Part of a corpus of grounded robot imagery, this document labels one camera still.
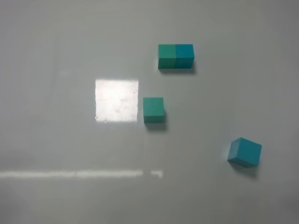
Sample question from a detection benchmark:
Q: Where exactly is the green template block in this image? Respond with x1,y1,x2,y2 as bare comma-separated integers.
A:
158,44,177,70

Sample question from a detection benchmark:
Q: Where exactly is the blue template block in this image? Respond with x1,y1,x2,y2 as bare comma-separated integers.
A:
175,44,195,69

